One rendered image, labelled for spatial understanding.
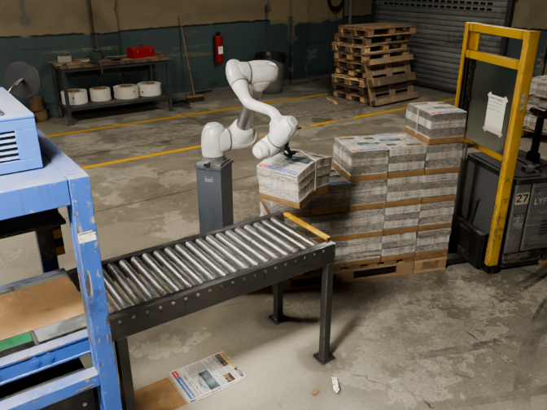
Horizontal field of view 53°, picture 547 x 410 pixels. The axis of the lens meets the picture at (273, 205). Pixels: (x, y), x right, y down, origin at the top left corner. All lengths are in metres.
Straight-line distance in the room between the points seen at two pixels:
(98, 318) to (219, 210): 1.73
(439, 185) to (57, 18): 7.07
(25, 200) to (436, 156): 2.96
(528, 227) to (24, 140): 3.71
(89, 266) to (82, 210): 0.23
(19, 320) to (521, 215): 3.54
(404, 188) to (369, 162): 0.37
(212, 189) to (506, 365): 2.18
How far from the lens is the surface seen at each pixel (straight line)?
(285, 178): 3.11
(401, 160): 4.03
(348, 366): 3.49
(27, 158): 2.16
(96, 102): 9.37
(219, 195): 3.76
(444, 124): 4.11
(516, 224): 4.61
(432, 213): 4.32
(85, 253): 2.14
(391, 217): 4.17
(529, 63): 4.14
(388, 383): 3.41
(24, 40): 9.62
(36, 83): 2.81
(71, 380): 2.44
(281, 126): 2.85
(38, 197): 2.02
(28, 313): 2.72
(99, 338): 2.34
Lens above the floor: 2.21
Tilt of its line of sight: 23 degrees down
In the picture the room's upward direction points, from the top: straight up
